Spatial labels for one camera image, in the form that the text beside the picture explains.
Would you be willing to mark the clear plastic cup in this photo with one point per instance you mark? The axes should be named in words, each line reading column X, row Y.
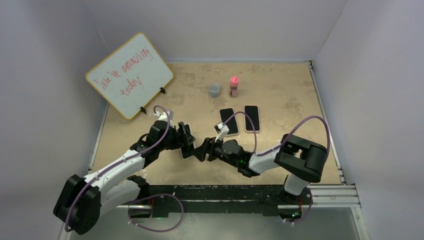
column 214, row 90

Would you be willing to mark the yellow framed whiteboard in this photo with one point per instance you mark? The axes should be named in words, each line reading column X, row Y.
column 131, row 76

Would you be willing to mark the phone in pink case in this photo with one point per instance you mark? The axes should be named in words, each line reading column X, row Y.
column 252, row 111

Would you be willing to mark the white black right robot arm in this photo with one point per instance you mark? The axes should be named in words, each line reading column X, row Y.
column 303, row 159

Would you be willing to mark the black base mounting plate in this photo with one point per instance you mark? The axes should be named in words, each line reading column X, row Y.
column 267, row 200

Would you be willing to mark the phone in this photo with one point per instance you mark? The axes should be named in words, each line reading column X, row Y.
column 226, row 116
column 252, row 111
column 188, row 142

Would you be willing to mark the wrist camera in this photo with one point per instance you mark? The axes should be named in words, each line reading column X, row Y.
column 222, row 131
column 165, row 116

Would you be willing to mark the pink capped marker jar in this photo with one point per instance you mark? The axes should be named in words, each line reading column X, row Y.
column 234, row 83

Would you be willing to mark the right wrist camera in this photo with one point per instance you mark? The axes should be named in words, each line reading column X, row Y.
column 222, row 131

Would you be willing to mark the aluminium table edge rail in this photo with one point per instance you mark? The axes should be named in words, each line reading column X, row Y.
column 321, row 105

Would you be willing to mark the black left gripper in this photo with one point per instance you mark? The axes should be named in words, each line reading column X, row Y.
column 172, row 130

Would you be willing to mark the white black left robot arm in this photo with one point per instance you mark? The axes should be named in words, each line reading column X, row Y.
column 84, row 199

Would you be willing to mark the phone in beige case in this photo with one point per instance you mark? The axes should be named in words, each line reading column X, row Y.
column 226, row 116

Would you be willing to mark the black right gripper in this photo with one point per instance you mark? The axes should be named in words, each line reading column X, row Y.
column 200, row 152

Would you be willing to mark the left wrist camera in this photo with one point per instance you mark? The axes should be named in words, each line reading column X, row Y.
column 165, row 116

